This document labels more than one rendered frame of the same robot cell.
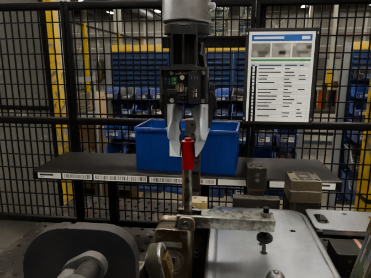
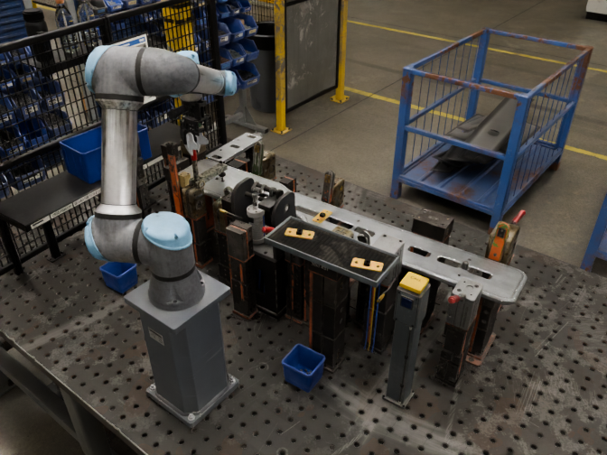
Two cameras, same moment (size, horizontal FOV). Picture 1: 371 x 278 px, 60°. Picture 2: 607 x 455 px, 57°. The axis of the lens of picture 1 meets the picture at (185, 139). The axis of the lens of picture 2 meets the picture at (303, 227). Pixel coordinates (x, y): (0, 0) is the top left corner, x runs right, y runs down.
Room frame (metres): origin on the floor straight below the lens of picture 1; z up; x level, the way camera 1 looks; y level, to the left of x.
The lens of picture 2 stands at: (-0.64, 1.45, 2.11)
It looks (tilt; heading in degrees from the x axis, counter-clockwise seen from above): 34 degrees down; 297
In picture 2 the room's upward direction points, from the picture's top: straight up
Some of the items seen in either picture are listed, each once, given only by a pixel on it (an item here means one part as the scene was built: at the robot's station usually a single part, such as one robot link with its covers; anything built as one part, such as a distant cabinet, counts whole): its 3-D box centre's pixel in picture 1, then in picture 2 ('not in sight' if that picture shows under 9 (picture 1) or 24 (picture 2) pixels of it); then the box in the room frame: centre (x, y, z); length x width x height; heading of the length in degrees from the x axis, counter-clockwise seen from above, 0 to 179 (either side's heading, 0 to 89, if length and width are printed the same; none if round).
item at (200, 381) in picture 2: not in sight; (185, 344); (0.20, 0.56, 0.90); 0.21 x 0.21 x 0.40; 79
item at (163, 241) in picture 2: not in sight; (166, 242); (0.20, 0.57, 1.27); 0.13 x 0.12 x 0.14; 18
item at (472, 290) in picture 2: not in sight; (458, 333); (-0.50, 0.14, 0.88); 0.11 x 0.10 x 0.36; 84
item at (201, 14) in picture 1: (189, 12); (191, 92); (0.53, -0.01, 1.41); 0.08 x 0.08 x 0.05
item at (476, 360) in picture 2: not in sight; (487, 315); (-0.56, -0.02, 0.84); 0.18 x 0.06 x 0.29; 84
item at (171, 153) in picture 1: (189, 144); (107, 149); (0.98, -0.01, 1.09); 0.30 x 0.17 x 0.13; 78
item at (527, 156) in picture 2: not in sight; (490, 123); (-0.13, -2.43, 0.47); 1.20 x 0.80 x 0.95; 78
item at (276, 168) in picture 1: (183, 169); (107, 169); (0.99, 0.01, 1.01); 0.90 x 0.22 x 0.03; 84
